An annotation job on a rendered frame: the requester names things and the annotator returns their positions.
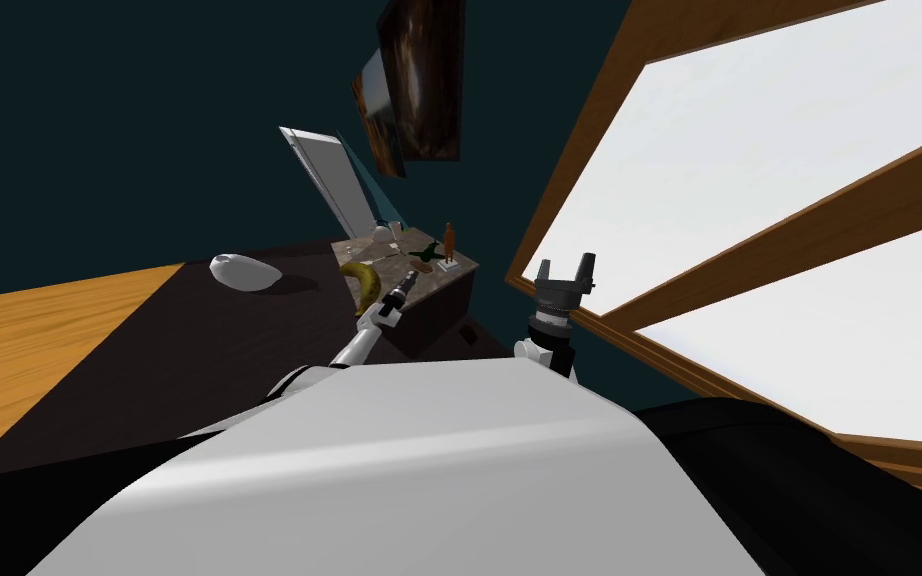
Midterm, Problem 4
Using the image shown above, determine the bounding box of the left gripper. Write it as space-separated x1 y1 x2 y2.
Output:
385 269 421 313

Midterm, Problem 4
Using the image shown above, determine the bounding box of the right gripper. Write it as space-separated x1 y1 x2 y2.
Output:
532 252 598 310

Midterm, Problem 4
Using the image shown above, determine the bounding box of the yellow banana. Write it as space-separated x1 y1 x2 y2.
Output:
337 260 383 318

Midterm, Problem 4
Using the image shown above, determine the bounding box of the dark marble-top table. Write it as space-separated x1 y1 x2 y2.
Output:
330 230 481 359

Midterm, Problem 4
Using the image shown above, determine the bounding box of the white rounded cushion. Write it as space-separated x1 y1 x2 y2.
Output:
208 252 285 293

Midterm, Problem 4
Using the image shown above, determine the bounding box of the wooden-framed window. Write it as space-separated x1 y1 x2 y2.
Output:
504 0 922 511

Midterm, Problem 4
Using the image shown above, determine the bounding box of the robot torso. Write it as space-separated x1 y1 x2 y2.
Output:
24 355 766 576

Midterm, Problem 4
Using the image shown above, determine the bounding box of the large dark brown picture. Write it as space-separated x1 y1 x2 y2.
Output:
376 0 467 163

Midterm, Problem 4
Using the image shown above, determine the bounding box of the small brown wall picture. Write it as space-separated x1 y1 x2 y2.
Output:
350 47 408 180

